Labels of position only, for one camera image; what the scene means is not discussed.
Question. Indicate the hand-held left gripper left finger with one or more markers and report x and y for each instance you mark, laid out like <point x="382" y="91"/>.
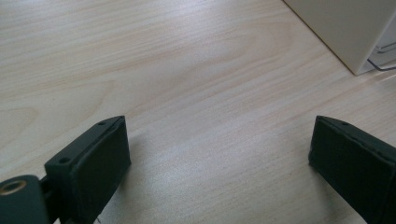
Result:
<point x="93" y="168"/>

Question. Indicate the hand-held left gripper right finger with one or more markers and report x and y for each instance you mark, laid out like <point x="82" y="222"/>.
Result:
<point x="355" y="165"/>

